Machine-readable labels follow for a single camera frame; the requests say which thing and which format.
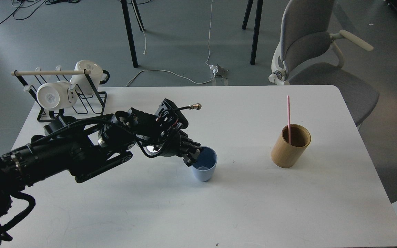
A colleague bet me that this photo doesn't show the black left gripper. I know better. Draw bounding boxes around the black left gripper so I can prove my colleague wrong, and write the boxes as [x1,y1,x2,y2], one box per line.
[130,99,204,167]

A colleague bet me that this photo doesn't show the blue plastic cup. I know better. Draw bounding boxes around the blue plastic cup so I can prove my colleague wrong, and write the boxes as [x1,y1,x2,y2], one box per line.
[191,146,217,182]

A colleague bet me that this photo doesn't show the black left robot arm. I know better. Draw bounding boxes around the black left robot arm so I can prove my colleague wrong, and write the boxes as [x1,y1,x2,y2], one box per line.
[0,99,203,245]

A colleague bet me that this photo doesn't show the white power adapter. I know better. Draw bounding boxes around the white power adapter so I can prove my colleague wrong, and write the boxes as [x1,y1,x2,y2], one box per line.
[210,64,226,78]

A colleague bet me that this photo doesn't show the bamboo cylinder holder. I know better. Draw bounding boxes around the bamboo cylinder holder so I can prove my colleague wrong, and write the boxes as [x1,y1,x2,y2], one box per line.
[271,124,311,168]

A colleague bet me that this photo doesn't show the white mug rear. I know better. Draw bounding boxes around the white mug rear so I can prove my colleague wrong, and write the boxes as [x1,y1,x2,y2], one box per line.
[70,60,110,96]

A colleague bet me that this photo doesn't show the white mug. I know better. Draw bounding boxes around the white mug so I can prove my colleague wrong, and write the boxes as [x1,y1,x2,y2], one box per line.
[70,60,110,96]
[37,81,79,111]

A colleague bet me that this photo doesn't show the white mug front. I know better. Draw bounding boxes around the white mug front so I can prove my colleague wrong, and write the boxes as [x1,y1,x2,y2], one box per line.
[37,81,79,111]

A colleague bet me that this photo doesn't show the black table leg left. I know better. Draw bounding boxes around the black table leg left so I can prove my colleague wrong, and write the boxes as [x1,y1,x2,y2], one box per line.
[120,0,145,68]

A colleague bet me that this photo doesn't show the black table leg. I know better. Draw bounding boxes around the black table leg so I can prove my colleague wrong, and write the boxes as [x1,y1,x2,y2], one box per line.
[120,0,145,68]
[242,0,264,65]

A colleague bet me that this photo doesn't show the grey office chair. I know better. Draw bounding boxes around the grey office chair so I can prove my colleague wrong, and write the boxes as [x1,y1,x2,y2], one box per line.
[268,0,380,126]

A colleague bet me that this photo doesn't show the black table leg right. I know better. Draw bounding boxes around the black table leg right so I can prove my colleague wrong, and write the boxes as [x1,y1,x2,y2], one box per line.
[242,0,264,65]

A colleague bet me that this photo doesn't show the white cable on floor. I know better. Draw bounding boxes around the white cable on floor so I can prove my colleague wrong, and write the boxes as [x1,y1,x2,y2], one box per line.
[126,0,216,86]

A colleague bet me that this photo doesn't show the black wire mug rack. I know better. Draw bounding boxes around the black wire mug rack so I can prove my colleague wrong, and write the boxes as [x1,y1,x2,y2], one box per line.
[11,66,107,123]

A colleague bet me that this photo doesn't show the black cables on floor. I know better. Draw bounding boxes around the black cables on floor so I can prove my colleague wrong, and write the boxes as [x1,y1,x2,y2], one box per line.
[0,0,82,42]

